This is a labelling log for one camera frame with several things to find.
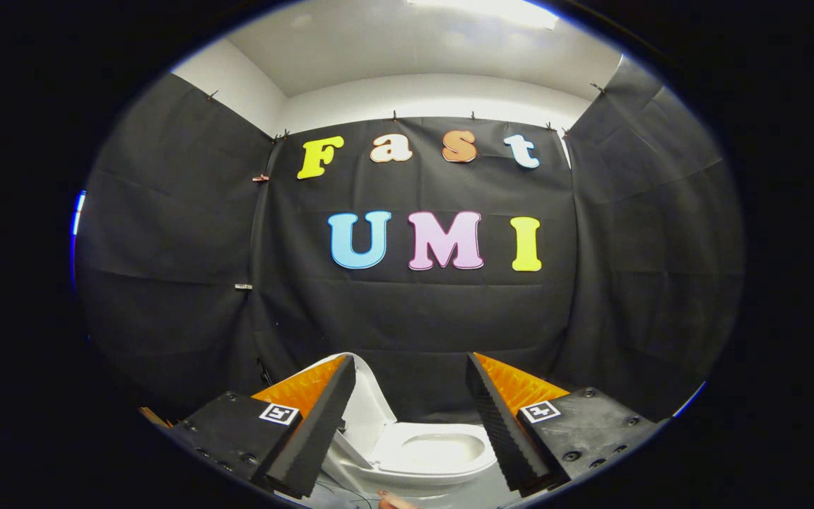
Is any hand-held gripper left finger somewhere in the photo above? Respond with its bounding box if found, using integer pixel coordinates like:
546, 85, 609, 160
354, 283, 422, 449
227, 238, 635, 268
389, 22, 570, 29
170, 355, 357, 499

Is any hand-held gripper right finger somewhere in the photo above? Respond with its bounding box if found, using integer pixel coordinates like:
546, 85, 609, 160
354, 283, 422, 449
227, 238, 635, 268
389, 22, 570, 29
465, 352, 663, 497

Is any black backdrop cloth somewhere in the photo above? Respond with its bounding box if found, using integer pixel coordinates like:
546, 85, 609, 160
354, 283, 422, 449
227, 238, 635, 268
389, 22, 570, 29
75, 57, 745, 425

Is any thin black floor cable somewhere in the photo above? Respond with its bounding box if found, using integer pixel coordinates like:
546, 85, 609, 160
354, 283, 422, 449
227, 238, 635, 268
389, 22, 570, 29
314, 475, 374, 508

